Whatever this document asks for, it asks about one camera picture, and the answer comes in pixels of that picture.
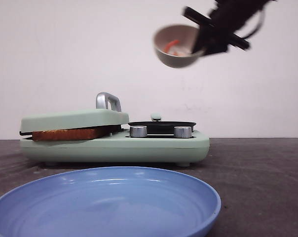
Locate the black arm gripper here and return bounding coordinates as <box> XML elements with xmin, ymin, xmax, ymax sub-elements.
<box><xmin>183</xmin><ymin>0</ymin><xmax>269</xmax><ymax>56</ymax></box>

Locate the beige ribbed bowl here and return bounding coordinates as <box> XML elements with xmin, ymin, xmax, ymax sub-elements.
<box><xmin>153</xmin><ymin>24</ymin><xmax>203</xmax><ymax>68</ymax></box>

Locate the white bread slice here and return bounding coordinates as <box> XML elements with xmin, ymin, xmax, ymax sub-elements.
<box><xmin>95</xmin><ymin>125</ymin><xmax>122</xmax><ymax>137</ymax></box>
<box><xmin>32</xmin><ymin>128</ymin><xmax>110</xmax><ymax>141</ymax></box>

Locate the mint green sandwich maker lid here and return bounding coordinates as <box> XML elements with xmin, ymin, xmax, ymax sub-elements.
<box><xmin>19</xmin><ymin>92</ymin><xmax>129</xmax><ymax>136</ymax></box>

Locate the orange white shrimp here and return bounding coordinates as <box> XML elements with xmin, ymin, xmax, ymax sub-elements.
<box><xmin>163</xmin><ymin>39</ymin><xmax>190</xmax><ymax>57</ymax></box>

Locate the mint green breakfast maker base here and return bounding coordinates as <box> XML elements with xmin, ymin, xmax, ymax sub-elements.
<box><xmin>20</xmin><ymin>130</ymin><xmax>210</xmax><ymax>166</ymax></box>

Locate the right silver control knob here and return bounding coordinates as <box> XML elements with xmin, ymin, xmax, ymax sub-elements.
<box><xmin>174</xmin><ymin>126</ymin><xmax>192</xmax><ymax>138</ymax></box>

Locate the silver control knob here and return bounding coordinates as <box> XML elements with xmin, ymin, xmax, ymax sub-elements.
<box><xmin>129</xmin><ymin>125</ymin><xmax>148</xmax><ymax>138</ymax></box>
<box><xmin>174</xmin><ymin>126</ymin><xmax>192</xmax><ymax>138</ymax></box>

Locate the black round frying pan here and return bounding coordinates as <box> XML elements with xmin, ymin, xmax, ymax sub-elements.
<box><xmin>128</xmin><ymin>114</ymin><xmax>196</xmax><ymax>135</ymax></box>

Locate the left silver control knob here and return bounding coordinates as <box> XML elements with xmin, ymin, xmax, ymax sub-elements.
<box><xmin>129</xmin><ymin>125</ymin><xmax>148</xmax><ymax>138</ymax></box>

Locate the blue round plate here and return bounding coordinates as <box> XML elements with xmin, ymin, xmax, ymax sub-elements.
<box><xmin>0</xmin><ymin>167</ymin><xmax>221</xmax><ymax>237</ymax></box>

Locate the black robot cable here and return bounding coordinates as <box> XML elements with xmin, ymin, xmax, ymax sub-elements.
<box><xmin>242</xmin><ymin>9</ymin><xmax>266</xmax><ymax>39</ymax></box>

